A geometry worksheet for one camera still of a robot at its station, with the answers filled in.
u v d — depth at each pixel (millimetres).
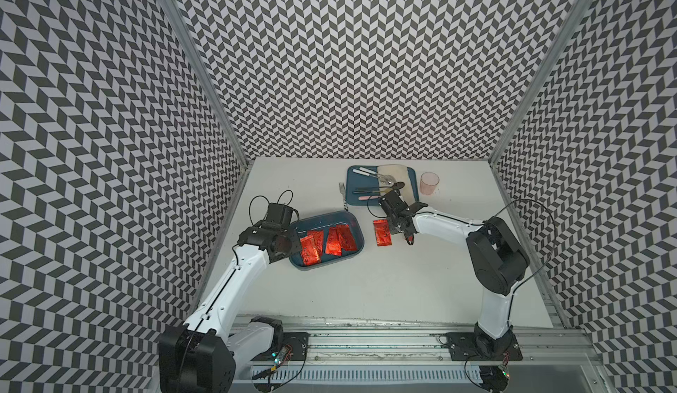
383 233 956
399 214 710
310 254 819
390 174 1155
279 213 632
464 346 734
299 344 735
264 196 663
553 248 878
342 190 1085
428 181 1031
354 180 1125
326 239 862
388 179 1123
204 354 374
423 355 724
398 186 1060
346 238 872
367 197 1069
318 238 845
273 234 557
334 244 848
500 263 493
